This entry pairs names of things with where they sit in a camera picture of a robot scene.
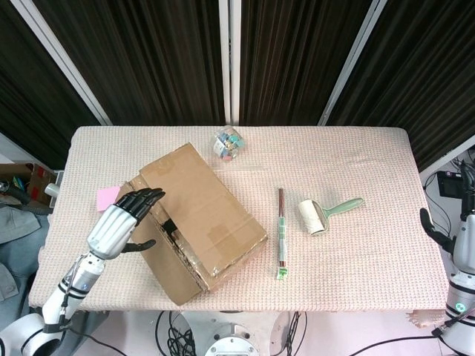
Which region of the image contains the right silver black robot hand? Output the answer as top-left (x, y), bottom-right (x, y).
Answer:
top-left (419, 159), bottom-right (475, 277)

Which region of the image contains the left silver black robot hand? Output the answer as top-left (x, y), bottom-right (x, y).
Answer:
top-left (85, 187), bottom-right (166, 260)

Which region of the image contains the brown cardboard shipping box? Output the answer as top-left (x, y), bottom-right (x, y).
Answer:
top-left (124, 142), bottom-right (269, 307)

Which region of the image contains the metal robot base column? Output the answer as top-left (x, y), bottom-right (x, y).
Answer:
top-left (204, 323), bottom-right (263, 356)

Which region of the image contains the pink foam cube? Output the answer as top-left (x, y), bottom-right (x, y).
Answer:
top-left (96, 185), bottom-right (122, 213)

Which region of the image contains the black electronic device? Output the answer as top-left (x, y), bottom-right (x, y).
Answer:
top-left (436, 171), bottom-right (465, 197)

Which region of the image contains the open brown floor carton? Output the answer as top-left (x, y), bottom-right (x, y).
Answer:
top-left (0, 162), bottom-right (56, 207)

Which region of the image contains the clear jar of binder clips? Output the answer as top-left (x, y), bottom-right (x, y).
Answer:
top-left (213, 125), bottom-right (246, 162)

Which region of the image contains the black pleated curtain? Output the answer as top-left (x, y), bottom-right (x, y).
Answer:
top-left (328, 0), bottom-right (475, 172)
top-left (0, 0), bottom-right (101, 170)
top-left (239, 0), bottom-right (374, 126)
top-left (31, 0), bottom-right (226, 126)

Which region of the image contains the wrapped brown chopsticks pair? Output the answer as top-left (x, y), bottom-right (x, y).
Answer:
top-left (276, 188), bottom-right (289, 268)

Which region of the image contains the white frame post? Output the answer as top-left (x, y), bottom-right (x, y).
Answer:
top-left (217, 0), bottom-right (241, 126)
top-left (10, 0), bottom-right (113, 126)
top-left (318, 0), bottom-right (387, 126)
top-left (419, 133), bottom-right (475, 175)
top-left (0, 131), bottom-right (71, 175)

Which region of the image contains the black cable bundle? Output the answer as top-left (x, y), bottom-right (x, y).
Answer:
top-left (154, 310), bottom-right (196, 356)

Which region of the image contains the green handled lint roller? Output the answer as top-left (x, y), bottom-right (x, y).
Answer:
top-left (298, 197), bottom-right (365, 237)

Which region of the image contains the black braided cable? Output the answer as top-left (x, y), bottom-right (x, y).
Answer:
top-left (284, 311), bottom-right (309, 356)

